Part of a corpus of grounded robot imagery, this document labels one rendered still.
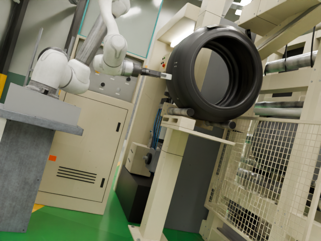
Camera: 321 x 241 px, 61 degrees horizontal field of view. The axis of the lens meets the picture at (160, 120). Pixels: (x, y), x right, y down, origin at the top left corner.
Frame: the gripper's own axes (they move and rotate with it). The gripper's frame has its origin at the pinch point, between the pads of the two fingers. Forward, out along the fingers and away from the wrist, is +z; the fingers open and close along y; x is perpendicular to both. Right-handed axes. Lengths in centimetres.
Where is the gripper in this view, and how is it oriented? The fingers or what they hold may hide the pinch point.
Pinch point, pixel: (165, 76)
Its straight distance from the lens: 162.0
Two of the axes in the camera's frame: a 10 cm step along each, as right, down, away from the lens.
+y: -2.8, -0.5, 9.6
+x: -1.5, 9.9, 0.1
